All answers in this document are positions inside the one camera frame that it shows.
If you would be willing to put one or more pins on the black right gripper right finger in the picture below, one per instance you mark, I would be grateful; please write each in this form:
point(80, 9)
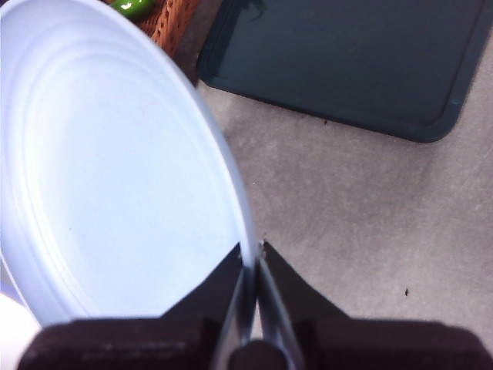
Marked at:
point(346, 343)

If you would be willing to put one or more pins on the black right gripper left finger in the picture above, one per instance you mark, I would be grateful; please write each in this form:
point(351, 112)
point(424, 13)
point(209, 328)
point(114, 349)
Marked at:
point(154, 343)

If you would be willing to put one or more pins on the pale blue round plate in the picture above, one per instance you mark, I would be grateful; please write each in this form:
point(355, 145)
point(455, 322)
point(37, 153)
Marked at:
point(115, 173)

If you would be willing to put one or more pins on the green pepper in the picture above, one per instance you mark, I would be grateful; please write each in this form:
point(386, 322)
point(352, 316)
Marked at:
point(133, 7)

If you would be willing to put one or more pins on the dark rectangular tray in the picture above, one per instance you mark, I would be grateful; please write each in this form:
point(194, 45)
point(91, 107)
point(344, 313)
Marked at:
point(346, 58)

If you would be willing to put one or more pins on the brown woven wicker basket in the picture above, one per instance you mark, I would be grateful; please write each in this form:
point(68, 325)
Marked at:
point(171, 23)

